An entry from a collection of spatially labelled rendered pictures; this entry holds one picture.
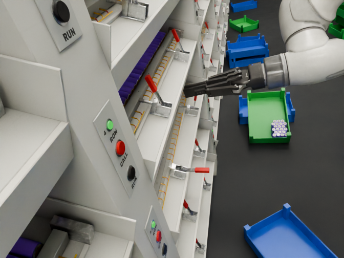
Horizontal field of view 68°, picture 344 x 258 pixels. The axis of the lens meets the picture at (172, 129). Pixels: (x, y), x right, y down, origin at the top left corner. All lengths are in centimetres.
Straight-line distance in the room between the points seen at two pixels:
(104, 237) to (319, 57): 62
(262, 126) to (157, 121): 105
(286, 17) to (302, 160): 76
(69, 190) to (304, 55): 62
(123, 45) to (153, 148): 19
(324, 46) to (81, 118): 64
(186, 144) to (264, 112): 88
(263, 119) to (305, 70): 82
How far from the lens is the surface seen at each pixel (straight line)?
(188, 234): 79
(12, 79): 23
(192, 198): 85
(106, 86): 29
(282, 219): 116
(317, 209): 122
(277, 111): 156
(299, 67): 74
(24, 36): 21
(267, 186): 126
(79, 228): 34
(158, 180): 62
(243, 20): 330
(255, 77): 75
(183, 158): 70
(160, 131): 50
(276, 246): 110
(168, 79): 66
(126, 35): 39
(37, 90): 23
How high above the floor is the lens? 98
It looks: 37 degrees down
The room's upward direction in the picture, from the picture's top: 14 degrees counter-clockwise
